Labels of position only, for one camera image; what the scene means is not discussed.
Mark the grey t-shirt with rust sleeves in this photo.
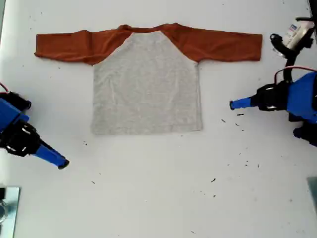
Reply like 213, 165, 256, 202
33, 22, 263, 136

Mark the shiny steel plate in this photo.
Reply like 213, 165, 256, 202
0, 186, 21, 238

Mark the camera black stalk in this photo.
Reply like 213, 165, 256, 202
269, 33, 302, 84

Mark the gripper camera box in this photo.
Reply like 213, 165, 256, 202
284, 21, 315, 49

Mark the camera black cable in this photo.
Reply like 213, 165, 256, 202
296, 0, 315, 22

